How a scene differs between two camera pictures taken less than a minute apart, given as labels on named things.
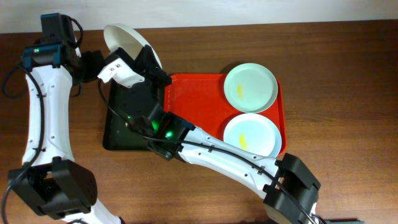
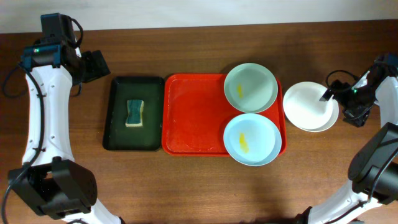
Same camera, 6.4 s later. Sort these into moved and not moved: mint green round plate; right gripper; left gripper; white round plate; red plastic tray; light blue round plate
Moved: white round plate; right gripper
Not moved: red plastic tray; light blue round plate; left gripper; mint green round plate
